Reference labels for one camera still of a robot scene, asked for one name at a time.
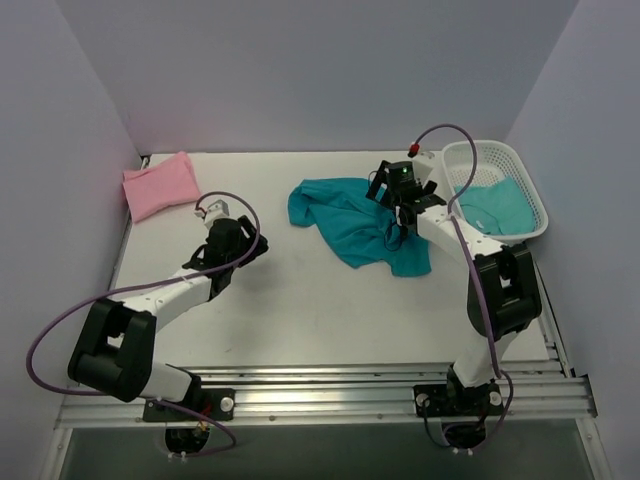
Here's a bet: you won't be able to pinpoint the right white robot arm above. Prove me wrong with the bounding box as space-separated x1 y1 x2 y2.
366 160 542 413

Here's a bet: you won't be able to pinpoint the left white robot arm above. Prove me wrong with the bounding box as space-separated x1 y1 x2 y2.
67 216 268 419

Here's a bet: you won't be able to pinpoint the folded pink t shirt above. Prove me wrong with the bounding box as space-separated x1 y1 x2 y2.
122 152 201 224

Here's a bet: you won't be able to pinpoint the white plastic basket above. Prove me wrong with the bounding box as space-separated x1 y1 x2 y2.
442 140 548 244

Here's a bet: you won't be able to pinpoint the light teal t shirt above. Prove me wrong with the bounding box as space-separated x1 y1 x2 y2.
458 177 536 236

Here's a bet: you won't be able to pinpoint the thin black cable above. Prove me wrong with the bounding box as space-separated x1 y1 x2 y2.
368 169 414 254

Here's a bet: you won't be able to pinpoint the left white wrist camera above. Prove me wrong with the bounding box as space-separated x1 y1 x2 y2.
194 200 229 229

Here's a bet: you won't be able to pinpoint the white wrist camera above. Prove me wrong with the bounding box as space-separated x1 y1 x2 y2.
194 200 229 229
407 143 435 184

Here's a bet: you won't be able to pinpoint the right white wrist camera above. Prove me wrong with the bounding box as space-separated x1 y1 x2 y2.
407 143 435 184

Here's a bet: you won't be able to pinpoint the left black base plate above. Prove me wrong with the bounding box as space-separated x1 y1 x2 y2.
142 388 236 423

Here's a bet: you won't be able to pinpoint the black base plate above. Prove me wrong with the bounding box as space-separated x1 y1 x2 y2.
413 383 504 418
142 388 236 423

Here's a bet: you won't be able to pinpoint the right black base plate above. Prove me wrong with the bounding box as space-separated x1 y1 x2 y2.
413 383 504 418

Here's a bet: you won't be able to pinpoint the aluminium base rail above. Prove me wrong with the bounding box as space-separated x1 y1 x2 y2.
53 364 599 430

